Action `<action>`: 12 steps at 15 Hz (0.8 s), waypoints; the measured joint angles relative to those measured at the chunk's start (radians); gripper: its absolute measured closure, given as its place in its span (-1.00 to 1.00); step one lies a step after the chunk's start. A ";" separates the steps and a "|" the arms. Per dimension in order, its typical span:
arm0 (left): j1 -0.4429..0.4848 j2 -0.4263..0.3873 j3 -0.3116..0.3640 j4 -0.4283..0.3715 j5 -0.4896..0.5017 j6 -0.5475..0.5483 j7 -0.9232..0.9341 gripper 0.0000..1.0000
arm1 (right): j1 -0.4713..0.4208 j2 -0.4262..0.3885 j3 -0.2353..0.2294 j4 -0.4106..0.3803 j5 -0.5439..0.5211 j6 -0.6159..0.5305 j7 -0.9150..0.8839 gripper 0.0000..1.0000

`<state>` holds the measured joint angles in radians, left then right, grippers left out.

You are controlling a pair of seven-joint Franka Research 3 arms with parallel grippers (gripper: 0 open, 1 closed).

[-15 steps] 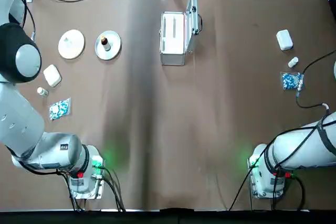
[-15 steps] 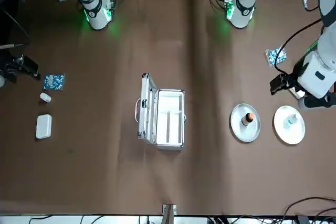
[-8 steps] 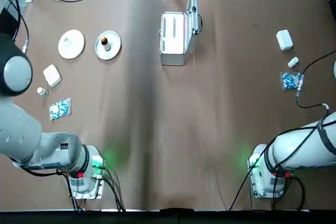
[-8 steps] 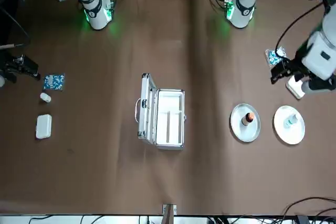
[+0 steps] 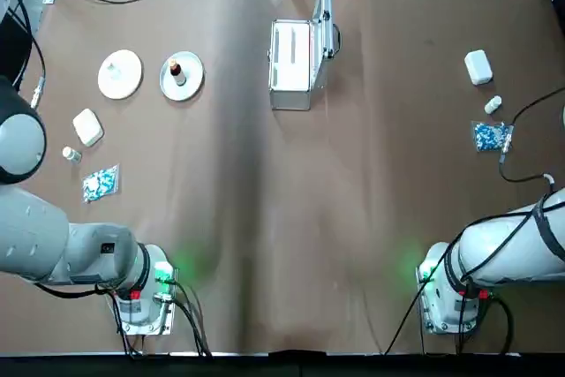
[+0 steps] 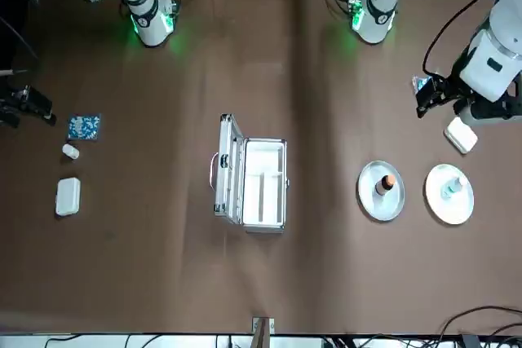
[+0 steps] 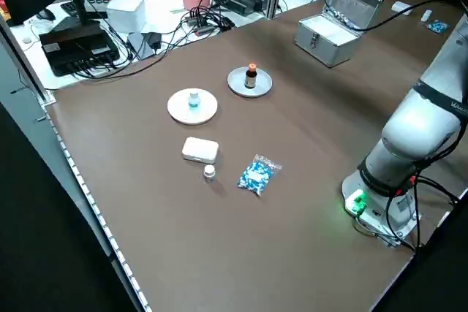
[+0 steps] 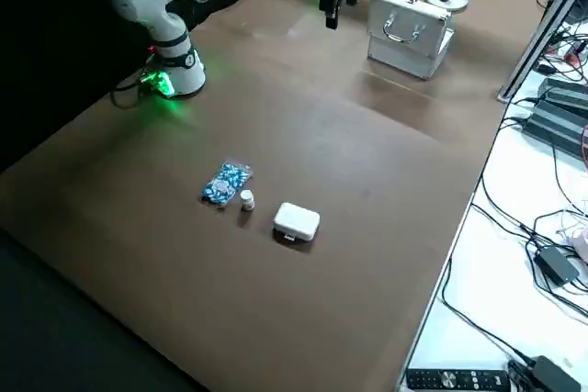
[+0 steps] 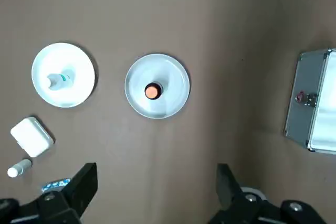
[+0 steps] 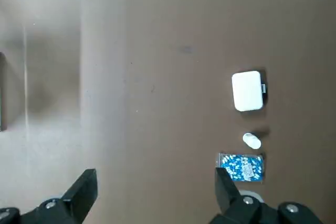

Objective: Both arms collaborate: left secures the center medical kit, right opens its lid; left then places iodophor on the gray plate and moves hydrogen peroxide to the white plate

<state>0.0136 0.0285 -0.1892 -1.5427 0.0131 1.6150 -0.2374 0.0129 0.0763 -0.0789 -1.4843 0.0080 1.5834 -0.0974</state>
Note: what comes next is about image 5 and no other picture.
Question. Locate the silver aluminium medical kit case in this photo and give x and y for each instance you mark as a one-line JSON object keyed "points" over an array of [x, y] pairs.
{"points": [[289, 94]]}

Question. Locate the brown iodophor bottle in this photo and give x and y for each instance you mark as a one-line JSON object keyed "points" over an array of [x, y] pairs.
{"points": [[178, 70]]}

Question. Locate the hydrogen peroxide bottle green label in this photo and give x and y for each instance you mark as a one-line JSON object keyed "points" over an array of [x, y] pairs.
{"points": [[115, 70]]}

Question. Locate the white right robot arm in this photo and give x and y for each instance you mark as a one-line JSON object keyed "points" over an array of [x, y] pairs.
{"points": [[499, 253]]}

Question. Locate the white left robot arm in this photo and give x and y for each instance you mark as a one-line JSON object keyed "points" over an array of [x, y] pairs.
{"points": [[31, 227]]}

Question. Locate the gray round plate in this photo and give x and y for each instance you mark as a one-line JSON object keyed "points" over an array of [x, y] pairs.
{"points": [[192, 81]]}

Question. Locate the white round plate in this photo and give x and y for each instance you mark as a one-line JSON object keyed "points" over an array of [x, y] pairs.
{"points": [[128, 81]]}

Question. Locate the bag of blue white capsules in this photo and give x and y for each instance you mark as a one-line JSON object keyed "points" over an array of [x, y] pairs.
{"points": [[101, 183], [487, 136]]}

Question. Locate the white plastic pill box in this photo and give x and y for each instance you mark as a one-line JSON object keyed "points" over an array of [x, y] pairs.
{"points": [[477, 68], [88, 127]]}

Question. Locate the small white pill bottle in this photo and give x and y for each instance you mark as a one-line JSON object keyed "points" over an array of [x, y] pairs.
{"points": [[493, 104], [70, 154]]}

